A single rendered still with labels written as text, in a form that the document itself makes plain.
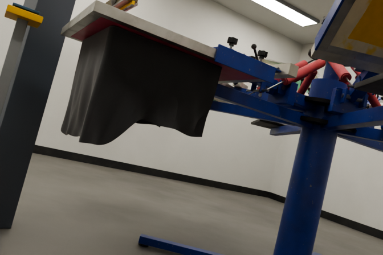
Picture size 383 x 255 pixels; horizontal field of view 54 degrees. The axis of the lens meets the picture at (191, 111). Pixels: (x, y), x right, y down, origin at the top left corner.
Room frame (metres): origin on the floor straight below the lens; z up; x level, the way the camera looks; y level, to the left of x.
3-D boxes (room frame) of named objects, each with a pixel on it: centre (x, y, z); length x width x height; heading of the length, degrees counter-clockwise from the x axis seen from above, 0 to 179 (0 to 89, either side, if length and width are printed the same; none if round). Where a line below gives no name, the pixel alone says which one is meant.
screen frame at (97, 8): (1.63, 0.18, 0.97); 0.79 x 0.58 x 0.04; 119
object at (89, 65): (1.49, 0.44, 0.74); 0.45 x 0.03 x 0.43; 29
